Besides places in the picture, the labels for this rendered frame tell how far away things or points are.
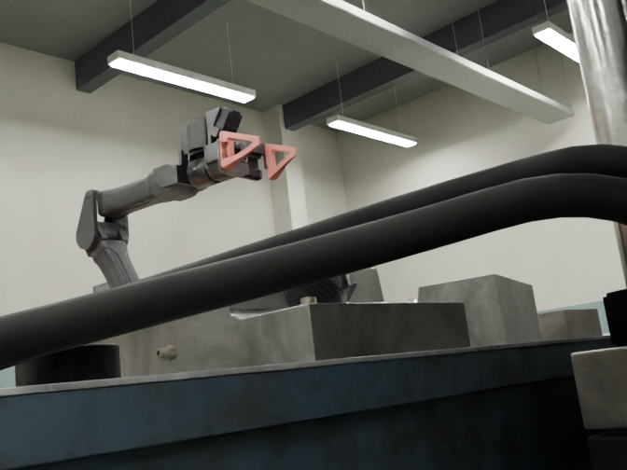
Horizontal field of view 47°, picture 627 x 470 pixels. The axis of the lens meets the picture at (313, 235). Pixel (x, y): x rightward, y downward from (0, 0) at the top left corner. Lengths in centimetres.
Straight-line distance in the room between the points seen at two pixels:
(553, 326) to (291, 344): 88
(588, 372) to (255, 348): 32
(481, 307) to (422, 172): 847
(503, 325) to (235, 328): 44
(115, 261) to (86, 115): 635
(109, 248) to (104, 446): 116
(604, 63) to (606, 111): 4
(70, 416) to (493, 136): 876
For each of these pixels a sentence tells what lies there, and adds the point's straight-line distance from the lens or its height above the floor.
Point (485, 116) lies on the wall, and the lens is 917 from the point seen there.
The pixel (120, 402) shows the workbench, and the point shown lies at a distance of 41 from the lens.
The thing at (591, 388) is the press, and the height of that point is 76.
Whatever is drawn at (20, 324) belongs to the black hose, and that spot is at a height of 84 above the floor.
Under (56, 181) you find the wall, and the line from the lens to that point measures 742.
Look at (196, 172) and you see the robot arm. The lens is 137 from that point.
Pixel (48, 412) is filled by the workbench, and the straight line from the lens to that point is 39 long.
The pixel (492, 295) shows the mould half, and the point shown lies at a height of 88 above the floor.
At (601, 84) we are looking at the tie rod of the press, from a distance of 67.
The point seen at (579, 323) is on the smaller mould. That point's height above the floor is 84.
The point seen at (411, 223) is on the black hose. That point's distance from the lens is 49.
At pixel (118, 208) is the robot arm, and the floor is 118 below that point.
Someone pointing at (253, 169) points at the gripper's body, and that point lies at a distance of 136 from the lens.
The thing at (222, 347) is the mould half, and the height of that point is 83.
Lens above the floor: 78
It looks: 12 degrees up
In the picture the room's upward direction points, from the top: 7 degrees counter-clockwise
